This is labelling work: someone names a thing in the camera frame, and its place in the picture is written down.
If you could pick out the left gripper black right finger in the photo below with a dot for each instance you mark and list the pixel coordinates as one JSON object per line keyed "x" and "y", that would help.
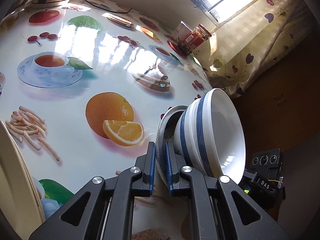
{"x": 219, "y": 208}

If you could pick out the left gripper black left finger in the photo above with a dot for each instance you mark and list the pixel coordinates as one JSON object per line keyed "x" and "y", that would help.
{"x": 103, "y": 208}

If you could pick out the white blue-striped bowl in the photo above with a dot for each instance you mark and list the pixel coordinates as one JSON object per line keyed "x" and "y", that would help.
{"x": 209, "y": 136}

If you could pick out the steel metal plate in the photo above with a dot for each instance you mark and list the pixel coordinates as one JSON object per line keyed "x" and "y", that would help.
{"x": 165, "y": 133}

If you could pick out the red-labelled glass jar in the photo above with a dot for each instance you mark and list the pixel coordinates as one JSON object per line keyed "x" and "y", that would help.
{"x": 194, "y": 39}

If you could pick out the heart-patterned curtain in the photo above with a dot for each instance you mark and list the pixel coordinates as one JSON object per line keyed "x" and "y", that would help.
{"x": 251, "y": 41}

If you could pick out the small carton box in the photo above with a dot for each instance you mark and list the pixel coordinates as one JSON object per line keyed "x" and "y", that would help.
{"x": 181, "y": 32}

